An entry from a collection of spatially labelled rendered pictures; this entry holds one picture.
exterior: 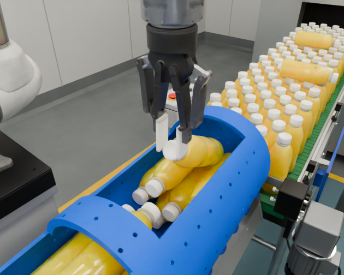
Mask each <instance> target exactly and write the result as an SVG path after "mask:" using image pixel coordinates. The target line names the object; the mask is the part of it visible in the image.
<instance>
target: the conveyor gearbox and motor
mask: <svg viewBox="0 0 344 275"><path fill-rule="evenodd" d="M343 222H344V213H343V212H341V211H338V210H336V209H333V208H331V207H328V206H326V205H323V204H320V203H318V202H315V201H313V200H311V201H310V202H309V204H307V207H306V210H305V212H304V213H303V214H302V213H301V214H299V216H298V219H297V221H295V222H294V224H295V225H296V228H295V229H294V230H293V232H292V242H293V243H292V246H291V247H290V245H289V240H288V239H286V240H287V245H288V249H289V254H288V257H287V261H286V264H285V267H284V272H285V274H286V275H319V274H320V273H321V274H323V275H334V274H335V272H336V271H337V269H338V274H337V275H341V269H340V266H339V264H340V260H341V255H342V254H341V253H340V252H338V251H336V244H337V242H338V240H339V238H340V237H341V235H340V234H341V230H342V226H343Z"/></svg>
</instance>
